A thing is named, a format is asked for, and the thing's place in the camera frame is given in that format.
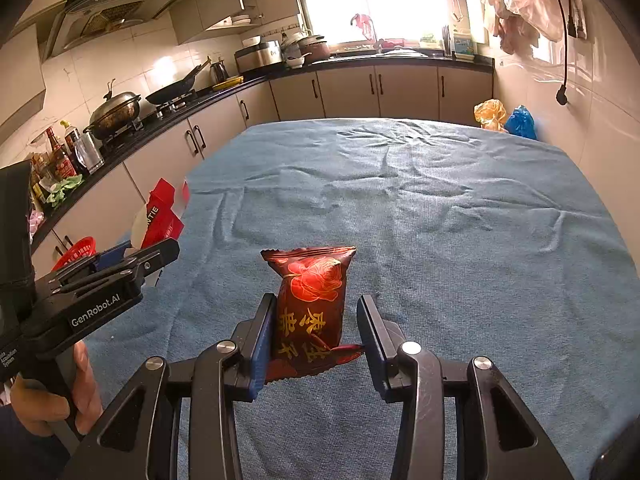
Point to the wall socket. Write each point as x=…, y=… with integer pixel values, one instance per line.
x=579, y=17

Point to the black kitchen countertop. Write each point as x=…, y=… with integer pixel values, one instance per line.
x=400, y=60

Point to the yellow tray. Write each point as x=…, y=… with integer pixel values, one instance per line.
x=227, y=83

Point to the brown cooking pot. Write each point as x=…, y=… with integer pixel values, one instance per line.
x=315, y=51

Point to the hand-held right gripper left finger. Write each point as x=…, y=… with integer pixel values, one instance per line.
x=262, y=350

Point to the black wok pan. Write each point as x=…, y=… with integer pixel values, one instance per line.
x=170, y=91

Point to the person's left hand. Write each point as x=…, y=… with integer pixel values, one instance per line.
x=90, y=395

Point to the blue tablecloth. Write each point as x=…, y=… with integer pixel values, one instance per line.
x=400, y=210

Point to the rice cooker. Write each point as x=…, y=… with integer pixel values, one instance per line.
x=257, y=56

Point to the blue plastic bag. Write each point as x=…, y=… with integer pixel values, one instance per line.
x=520, y=124

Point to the gas stove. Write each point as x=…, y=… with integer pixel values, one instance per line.
x=165, y=110

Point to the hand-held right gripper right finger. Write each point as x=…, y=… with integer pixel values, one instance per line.
x=374, y=350

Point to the red mesh basket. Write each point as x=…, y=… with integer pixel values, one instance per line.
x=75, y=252

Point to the person's left forearm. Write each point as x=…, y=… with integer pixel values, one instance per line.
x=25, y=455

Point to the hanging plastic bags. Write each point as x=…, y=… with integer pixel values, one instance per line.
x=530, y=5

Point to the red white carton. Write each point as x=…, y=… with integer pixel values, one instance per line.
x=162, y=215

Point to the red label sauce bottle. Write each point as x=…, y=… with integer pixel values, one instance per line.
x=57, y=160

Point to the glass jar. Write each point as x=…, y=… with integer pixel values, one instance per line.
x=90, y=155

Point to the beige base cabinets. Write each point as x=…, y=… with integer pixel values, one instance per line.
x=340, y=90

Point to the pink cloth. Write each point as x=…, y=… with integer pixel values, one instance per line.
x=364, y=25

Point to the range hood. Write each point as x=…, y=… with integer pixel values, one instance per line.
x=120, y=10

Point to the dark red snack packet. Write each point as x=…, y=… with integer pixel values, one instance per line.
x=312, y=290

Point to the steel pot with lid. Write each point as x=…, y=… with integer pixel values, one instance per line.
x=115, y=112

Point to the white cutting board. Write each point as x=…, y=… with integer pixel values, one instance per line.
x=476, y=17

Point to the steel kettle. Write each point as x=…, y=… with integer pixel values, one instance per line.
x=217, y=74

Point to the blue white box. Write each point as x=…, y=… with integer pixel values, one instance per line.
x=462, y=44

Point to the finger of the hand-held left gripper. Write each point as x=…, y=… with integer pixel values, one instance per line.
x=150, y=257
x=112, y=256

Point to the pink plastic bag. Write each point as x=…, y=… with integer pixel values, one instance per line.
x=36, y=222

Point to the upper wall cabinets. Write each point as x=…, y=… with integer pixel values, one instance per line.
x=260, y=5

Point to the yellow plastic bag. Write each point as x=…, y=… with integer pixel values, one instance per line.
x=490, y=116

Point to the dark sauce bottle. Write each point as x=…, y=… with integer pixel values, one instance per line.
x=74, y=152

